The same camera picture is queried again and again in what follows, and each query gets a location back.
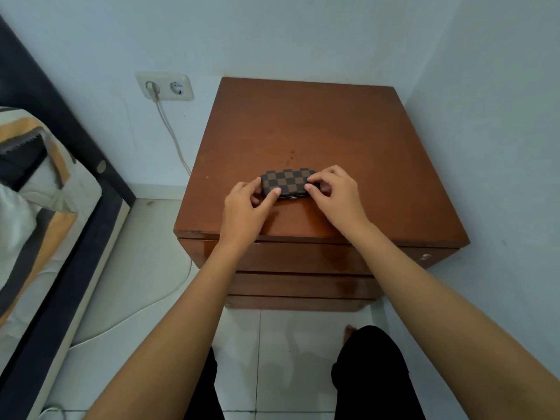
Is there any person's left hand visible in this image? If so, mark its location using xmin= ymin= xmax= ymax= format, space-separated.
xmin=218 ymin=176 xmax=282 ymax=244

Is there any person's right hand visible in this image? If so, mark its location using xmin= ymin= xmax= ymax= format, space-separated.
xmin=304 ymin=164 xmax=373 ymax=242

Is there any brown checkered case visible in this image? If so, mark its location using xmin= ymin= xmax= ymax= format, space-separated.
xmin=260 ymin=169 xmax=322 ymax=200

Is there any person's left forearm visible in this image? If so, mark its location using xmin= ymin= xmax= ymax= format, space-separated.
xmin=82 ymin=238 xmax=261 ymax=420

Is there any person's right forearm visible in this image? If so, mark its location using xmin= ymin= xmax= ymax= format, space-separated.
xmin=339 ymin=223 xmax=560 ymax=420

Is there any wooden drawer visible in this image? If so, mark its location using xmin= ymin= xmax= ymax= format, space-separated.
xmin=227 ymin=271 xmax=386 ymax=300
xmin=178 ymin=237 xmax=461 ymax=276
xmin=224 ymin=295 xmax=373 ymax=313

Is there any brown wooden nightstand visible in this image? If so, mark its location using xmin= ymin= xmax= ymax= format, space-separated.
xmin=174 ymin=77 xmax=471 ymax=313

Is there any person's right leg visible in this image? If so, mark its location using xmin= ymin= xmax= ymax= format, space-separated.
xmin=331 ymin=325 xmax=428 ymax=420

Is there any person's leg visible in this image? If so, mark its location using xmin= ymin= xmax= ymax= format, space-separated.
xmin=183 ymin=345 xmax=226 ymax=420
xmin=331 ymin=325 xmax=428 ymax=420

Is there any person's left leg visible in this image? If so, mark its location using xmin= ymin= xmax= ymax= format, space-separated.
xmin=183 ymin=345 xmax=226 ymax=420

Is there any striped white orange blanket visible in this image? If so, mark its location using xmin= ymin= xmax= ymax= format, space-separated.
xmin=0 ymin=106 xmax=103 ymax=342

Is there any white power cable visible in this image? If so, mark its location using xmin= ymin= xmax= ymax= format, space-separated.
xmin=69 ymin=95 xmax=194 ymax=349

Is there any white double wall socket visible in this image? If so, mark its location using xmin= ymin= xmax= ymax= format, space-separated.
xmin=135 ymin=71 xmax=195 ymax=103

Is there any dark blue bed frame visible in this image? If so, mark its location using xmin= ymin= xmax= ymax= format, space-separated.
xmin=0 ymin=15 xmax=137 ymax=420

